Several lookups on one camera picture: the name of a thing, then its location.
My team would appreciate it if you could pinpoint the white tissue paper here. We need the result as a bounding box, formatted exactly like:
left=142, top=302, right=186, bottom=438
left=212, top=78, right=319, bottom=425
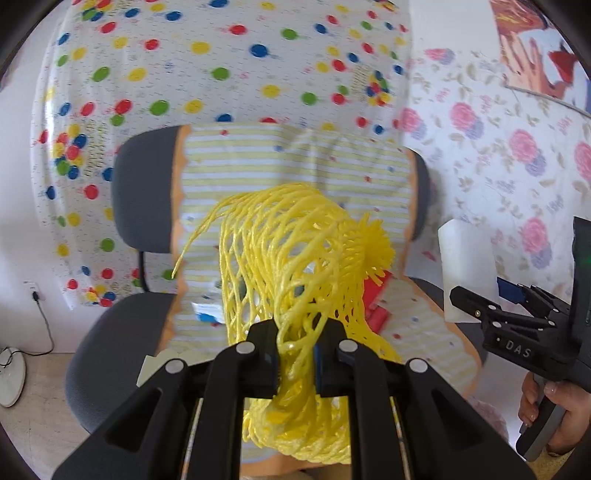
left=438, top=219, right=500, bottom=323

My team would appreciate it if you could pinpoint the yellow foam fruit net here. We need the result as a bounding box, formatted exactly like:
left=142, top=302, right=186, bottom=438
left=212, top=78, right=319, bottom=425
left=163, top=183, right=399, bottom=464

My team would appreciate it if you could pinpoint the person's right hand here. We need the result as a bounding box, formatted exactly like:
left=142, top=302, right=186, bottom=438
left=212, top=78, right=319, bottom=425
left=518, top=372, right=590, bottom=455

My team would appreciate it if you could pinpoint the grey office chair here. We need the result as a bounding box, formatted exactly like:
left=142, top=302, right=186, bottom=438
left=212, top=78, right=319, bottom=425
left=65, top=123, right=485, bottom=432

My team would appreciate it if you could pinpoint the red snack wrapper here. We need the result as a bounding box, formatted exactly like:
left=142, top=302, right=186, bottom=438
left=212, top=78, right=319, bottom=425
left=363, top=271, right=392, bottom=334

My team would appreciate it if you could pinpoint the blue white small wrapper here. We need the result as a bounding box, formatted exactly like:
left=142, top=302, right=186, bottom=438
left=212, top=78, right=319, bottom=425
left=191, top=302, right=224, bottom=325

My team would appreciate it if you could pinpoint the white round floor device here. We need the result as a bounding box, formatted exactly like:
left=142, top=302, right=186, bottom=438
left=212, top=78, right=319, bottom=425
left=0, top=347, right=27, bottom=408

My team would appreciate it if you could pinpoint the floral backdrop cloth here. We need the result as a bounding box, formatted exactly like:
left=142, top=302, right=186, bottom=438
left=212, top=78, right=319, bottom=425
left=404, top=49, right=590, bottom=299

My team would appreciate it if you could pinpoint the yellow striped chair cloth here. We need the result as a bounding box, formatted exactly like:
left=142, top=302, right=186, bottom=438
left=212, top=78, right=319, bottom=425
left=165, top=122, right=484, bottom=476

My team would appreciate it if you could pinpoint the polka dot backdrop cloth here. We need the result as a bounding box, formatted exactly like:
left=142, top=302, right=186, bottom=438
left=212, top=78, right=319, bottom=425
left=31, top=1, right=411, bottom=308

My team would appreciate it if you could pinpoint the black power cable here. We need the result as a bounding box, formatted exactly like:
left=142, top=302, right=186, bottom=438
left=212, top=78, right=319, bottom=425
left=0, top=290, right=56, bottom=370

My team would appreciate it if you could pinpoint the colourful wall poster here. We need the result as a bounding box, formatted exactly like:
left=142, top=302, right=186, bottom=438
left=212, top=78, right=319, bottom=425
left=490, top=0, right=590, bottom=115

